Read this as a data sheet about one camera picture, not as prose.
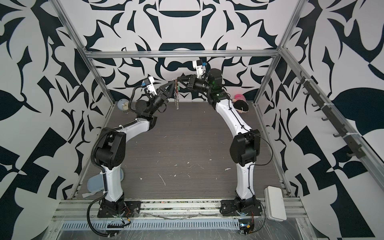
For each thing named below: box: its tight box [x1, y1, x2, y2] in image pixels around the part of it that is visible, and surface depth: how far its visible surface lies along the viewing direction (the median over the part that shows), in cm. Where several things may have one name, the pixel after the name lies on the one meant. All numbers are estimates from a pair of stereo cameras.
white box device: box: [264, 186, 287, 222], surface depth 74 cm
